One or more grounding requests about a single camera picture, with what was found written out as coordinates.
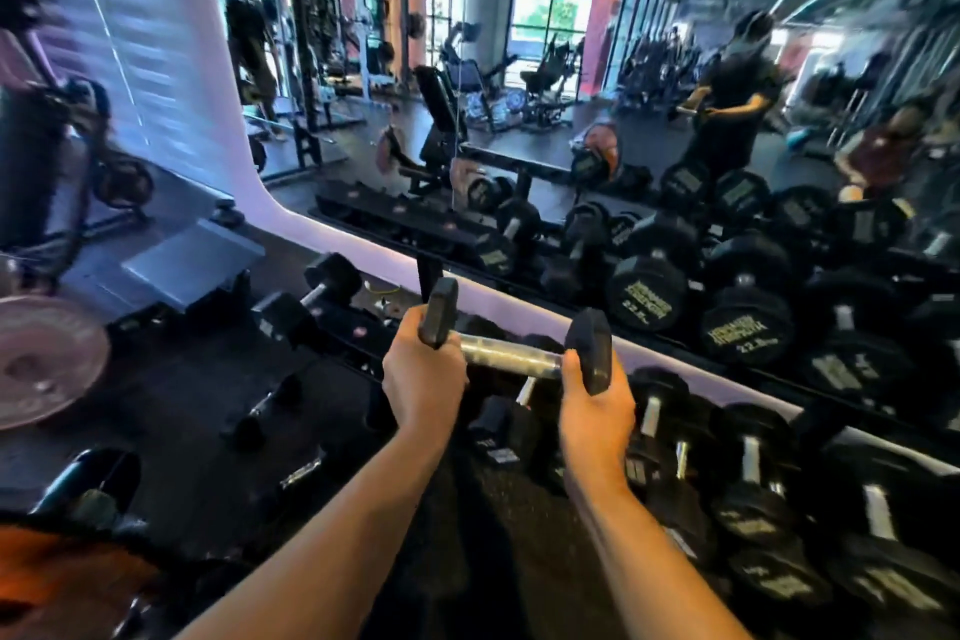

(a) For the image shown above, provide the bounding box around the person's right forearm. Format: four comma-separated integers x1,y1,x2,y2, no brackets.
562,474,755,640

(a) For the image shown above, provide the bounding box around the black hex dumbbell chrome handle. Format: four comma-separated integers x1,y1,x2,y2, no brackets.
417,277,614,397

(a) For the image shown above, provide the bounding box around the person's left forearm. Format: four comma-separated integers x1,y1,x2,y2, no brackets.
176,428,453,640

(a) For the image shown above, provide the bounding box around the person's right hand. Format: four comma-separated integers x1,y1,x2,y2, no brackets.
558,349,639,489

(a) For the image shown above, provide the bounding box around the person's left hand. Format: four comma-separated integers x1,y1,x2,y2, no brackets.
381,303,471,440

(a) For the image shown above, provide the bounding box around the black rounded weight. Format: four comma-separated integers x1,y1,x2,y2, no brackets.
28,447,143,532

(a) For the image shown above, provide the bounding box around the black weight machine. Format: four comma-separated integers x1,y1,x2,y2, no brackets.
0,0,156,281

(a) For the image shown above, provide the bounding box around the grey weight plate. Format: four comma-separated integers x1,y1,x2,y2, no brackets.
0,294,112,432

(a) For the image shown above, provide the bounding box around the large wall mirror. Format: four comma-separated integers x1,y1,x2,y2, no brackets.
198,0,960,472

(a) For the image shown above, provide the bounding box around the orange fabric item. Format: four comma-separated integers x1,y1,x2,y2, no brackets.
0,525,162,640

